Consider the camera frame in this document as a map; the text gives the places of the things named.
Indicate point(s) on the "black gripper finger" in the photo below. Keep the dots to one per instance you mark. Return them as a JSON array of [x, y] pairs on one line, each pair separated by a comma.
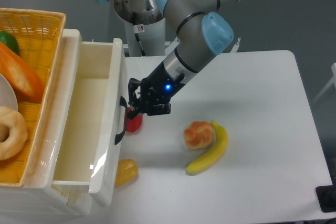
[[135, 97], [158, 109]]

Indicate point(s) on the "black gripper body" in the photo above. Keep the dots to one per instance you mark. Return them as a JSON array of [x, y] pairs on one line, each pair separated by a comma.
[[159, 87]]

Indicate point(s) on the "white drawer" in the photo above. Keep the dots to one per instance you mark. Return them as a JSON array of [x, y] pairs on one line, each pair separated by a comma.
[[88, 158]]

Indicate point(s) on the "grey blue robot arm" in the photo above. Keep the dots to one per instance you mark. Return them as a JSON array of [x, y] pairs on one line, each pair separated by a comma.
[[188, 33]]

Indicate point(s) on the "white drawer cabinet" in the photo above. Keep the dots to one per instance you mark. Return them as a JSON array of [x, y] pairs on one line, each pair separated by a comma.
[[37, 195]]

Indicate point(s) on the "red bell pepper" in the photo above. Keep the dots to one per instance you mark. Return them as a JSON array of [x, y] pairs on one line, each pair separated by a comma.
[[134, 124]]

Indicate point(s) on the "round swirl bread roll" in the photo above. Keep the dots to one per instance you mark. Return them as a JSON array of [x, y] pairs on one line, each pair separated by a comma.
[[199, 135]]

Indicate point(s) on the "yellow banana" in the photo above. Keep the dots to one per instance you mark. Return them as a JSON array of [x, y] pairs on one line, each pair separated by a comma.
[[215, 152]]

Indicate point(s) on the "yellow bell pepper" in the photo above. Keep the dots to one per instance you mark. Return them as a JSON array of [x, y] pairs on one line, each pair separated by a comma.
[[127, 170]]

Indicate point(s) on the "orange baguette bread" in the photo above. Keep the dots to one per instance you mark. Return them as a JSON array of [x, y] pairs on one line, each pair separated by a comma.
[[18, 74]]

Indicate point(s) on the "yellow wicker basket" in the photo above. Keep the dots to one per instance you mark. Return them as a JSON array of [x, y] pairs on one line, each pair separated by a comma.
[[38, 34]]

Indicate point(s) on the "beige bagel donut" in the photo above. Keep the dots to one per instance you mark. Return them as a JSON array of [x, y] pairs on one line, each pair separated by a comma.
[[18, 132]]

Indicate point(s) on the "white plate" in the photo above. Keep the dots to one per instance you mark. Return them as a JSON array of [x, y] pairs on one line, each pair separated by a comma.
[[7, 94]]

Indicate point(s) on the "green lime fruit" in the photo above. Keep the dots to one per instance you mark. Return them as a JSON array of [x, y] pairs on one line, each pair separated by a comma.
[[10, 41]]

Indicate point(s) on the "black device at edge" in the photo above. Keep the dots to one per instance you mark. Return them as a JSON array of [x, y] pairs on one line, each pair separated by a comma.
[[326, 198]]

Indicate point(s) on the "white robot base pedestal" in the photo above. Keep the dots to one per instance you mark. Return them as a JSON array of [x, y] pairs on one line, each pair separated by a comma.
[[144, 28]]

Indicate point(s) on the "white frame at right edge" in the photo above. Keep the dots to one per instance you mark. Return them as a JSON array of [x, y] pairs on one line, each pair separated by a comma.
[[328, 87]]

